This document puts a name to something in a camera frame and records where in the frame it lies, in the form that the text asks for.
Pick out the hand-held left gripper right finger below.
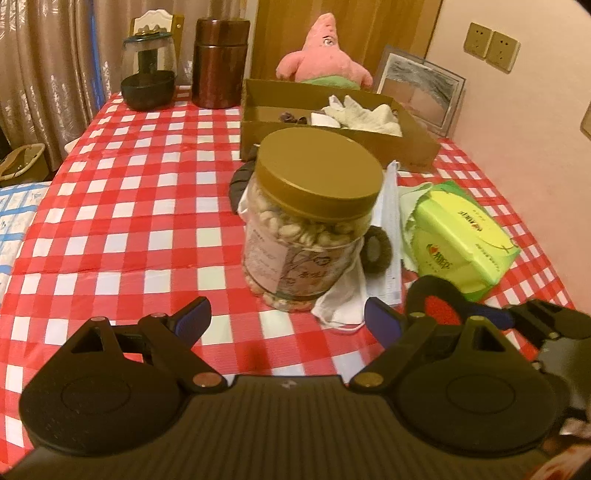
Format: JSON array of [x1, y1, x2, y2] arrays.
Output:
[[349, 298, 509, 393]]

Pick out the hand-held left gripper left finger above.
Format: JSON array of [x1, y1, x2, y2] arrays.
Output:
[[69, 296, 227, 393]]

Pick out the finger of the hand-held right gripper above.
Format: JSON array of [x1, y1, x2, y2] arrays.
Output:
[[471, 302, 561, 356], [526, 299, 591, 330]]

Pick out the blue face mask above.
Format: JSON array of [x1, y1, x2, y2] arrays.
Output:
[[311, 263, 372, 334]]

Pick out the black round pad red centre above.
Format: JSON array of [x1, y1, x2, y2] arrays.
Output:
[[405, 275, 506, 344]]

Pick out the brown cardboard box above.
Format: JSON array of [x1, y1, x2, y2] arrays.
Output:
[[240, 78, 443, 172]]

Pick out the white and green cloths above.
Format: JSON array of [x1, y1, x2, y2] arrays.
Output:
[[321, 95, 403, 138]]

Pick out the green tissue pack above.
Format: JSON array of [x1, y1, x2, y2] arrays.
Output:
[[411, 182, 522, 296]]

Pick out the white plastic wrapper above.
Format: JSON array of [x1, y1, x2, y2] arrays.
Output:
[[372, 161, 403, 306]]

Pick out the nut jar with gold lid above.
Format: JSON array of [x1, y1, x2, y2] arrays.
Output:
[[242, 128, 385, 313]]

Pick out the red checkered tablecloth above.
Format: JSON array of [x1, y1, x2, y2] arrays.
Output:
[[0, 85, 575, 462]]

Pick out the blue checked blanket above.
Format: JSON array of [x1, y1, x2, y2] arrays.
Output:
[[0, 181, 52, 296]]

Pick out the beige basket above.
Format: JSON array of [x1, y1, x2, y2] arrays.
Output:
[[0, 143, 47, 188]]

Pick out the glass jar with dark base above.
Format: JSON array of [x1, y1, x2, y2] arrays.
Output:
[[121, 25, 178, 112]]

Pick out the brown metal canister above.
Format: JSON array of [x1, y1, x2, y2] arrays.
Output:
[[191, 17, 251, 110]]

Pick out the pink starfish plush toy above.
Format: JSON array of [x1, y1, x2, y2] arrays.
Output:
[[276, 13, 374, 90]]

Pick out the wooden door panel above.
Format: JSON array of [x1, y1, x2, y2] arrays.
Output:
[[252, 0, 444, 84]]

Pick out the white chair back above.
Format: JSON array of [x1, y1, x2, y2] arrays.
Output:
[[129, 9, 185, 40]]

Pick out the clear acrylic picture frame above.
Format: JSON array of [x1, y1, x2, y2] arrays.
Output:
[[373, 45, 466, 138]]

